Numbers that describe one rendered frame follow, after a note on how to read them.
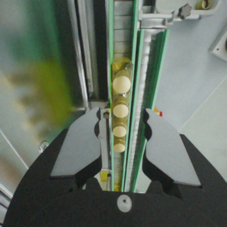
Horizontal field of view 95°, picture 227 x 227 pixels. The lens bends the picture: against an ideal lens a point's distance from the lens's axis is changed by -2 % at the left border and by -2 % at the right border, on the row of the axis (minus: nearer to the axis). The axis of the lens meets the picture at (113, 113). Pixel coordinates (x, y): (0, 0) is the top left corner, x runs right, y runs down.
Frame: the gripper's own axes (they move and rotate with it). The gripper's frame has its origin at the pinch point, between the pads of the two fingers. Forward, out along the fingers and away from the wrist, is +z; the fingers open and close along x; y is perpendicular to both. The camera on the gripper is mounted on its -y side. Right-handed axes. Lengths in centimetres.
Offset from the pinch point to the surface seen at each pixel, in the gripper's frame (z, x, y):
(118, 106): 9.2, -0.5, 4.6
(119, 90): 9.1, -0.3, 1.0
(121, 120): 11.6, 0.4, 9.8
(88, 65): 45.8, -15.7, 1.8
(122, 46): 37.4, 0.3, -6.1
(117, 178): 37, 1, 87
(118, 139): 10.8, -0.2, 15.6
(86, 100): 24.3, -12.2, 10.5
